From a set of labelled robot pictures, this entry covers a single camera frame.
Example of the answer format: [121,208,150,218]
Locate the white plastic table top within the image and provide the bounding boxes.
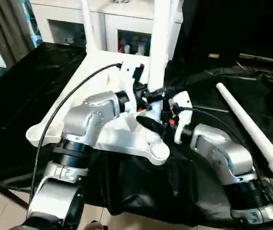
[25,50,171,166]

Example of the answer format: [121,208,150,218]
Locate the white glass-door cabinet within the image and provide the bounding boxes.
[30,0,183,56]

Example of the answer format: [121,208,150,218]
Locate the black table mat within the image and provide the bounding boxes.
[0,42,273,227]

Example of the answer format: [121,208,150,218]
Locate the teal plastic object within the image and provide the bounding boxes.
[22,0,44,48]

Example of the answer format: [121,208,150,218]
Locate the grey curtain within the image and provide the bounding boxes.
[0,0,32,69]

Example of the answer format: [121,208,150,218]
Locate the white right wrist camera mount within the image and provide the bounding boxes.
[168,91,194,144]

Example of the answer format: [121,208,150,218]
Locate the black metal table frame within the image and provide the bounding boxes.
[0,184,32,211]

